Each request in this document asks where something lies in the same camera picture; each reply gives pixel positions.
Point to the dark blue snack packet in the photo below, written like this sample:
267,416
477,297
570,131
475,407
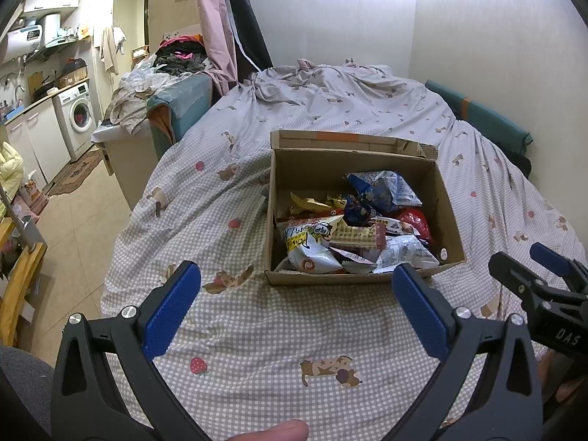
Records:
358,209

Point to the orange brown snack packet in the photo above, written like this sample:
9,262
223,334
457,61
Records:
303,216

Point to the white fine-print snack packet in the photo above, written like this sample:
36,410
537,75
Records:
404,253

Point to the teal cushion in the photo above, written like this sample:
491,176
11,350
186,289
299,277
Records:
482,115
183,105

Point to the white wall cabinet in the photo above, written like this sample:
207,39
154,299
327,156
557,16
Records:
50,2

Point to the white kitchen cabinet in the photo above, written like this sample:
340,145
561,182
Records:
32,142

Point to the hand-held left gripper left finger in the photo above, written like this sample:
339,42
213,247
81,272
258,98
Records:
172,312

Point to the pale yellow jacket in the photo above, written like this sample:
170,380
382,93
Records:
9,165

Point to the yellow black snack packet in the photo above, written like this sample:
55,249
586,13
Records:
337,200

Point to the dark curtain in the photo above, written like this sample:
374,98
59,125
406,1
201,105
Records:
246,23

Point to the hanging beige towel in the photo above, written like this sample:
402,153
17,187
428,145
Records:
110,50

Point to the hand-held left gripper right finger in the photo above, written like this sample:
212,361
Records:
420,317

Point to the floral crumpled cloth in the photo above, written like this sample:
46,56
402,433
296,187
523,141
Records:
131,101

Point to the yellow wooden chair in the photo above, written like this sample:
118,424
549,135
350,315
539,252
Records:
23,285

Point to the brown patterned rug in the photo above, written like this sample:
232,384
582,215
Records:
76,172

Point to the red snack packet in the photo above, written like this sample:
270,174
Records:
415,221

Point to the checked printed bedsheet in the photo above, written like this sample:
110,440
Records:
321,115

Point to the pink curtain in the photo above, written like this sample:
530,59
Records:
216,23

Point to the brown cardboard box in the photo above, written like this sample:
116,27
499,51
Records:
298,170

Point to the brown white snack bar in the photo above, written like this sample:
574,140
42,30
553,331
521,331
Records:
358,236

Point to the person's grey trouser leg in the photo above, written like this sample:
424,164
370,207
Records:
23,390

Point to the white washing machine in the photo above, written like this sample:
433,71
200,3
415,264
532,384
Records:
76,115

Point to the blue white snack packet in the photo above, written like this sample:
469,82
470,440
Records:
390,188

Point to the purple white snack packet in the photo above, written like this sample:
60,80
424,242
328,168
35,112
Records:
353,257

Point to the white cartoon snack packet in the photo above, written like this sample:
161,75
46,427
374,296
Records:
308,248

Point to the pile of dark clothes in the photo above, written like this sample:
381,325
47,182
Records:
181,53

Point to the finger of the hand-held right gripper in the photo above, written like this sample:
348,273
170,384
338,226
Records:
551,257
514,273

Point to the white side table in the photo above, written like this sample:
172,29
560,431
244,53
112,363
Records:
124,151

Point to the person's left hand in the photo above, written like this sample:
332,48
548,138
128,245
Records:
271,432

